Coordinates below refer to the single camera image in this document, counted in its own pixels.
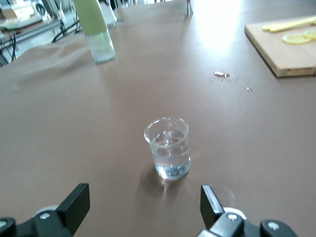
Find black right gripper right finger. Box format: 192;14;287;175
197;184;300;237

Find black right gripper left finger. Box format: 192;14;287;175
0;183;90;237

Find small clear glass measuring cup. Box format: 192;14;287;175
144;117;191;181

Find steel double-cone jigger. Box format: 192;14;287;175
184;0;194;17

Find brown table cloth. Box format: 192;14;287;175
0;0;316;237

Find wooden cutting board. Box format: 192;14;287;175
244;15;316;78

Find green sleeved glass bottle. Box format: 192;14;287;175
73;0;117;64

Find yellow plastic knife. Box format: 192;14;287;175
261;16;316;32

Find grey metal frame rail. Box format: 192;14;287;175
0;19;82;46

